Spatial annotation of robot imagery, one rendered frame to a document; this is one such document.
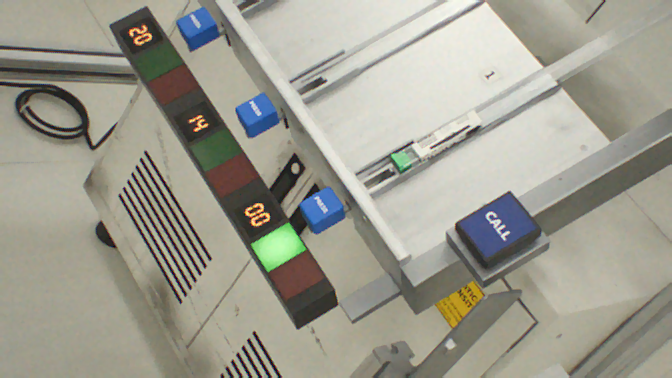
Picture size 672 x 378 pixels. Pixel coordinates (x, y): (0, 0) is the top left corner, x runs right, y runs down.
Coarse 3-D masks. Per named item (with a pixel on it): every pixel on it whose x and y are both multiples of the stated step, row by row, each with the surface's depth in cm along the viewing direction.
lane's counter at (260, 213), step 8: (256, 200) 86; (264, 200) 86; (240, 208) 86; (248, 208) 86; (256, 208) 85; (264, 208) 85; (272, 208) 85; (240, 216) 85; (248, 216) 85; (256, 216) 85; (264, 216) 85; (272, 216) 85; (280, 216) 85; (248, 224) 85; (256, 224) 85; (264, 224) 85; (272, 224) 85; (248, 232) 84; (256, 232) 84
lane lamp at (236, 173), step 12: (240, 156) 88; (216, 168) 88; (228, 168) 87; (240, 168) 87; (252, 168) 87; (216, 180) 87; (228, 180) 87; (240, 180) 87; (252, 180) 87; (228, 192) 86
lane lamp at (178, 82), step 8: (176, 72) 93; (184, 72) 93; (160, 80) 92; (168, 80) 92; (176, 80) 92; (184, 80) 92; (192, 80) 92; (152, 88) 92; (160, 88) 92; (168, 88) 92; (176, 88) 92; (184, 88) 92; (192, 88) 92; (160, 96) 92; (168, 96) 92; (176, 96) 91
